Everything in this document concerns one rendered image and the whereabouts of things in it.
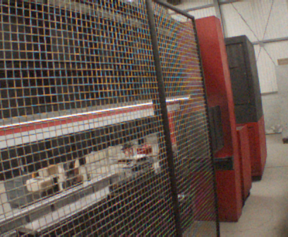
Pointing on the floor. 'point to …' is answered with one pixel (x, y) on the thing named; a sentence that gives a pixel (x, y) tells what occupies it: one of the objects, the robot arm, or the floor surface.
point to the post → (162, 119)
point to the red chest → (244, 161)
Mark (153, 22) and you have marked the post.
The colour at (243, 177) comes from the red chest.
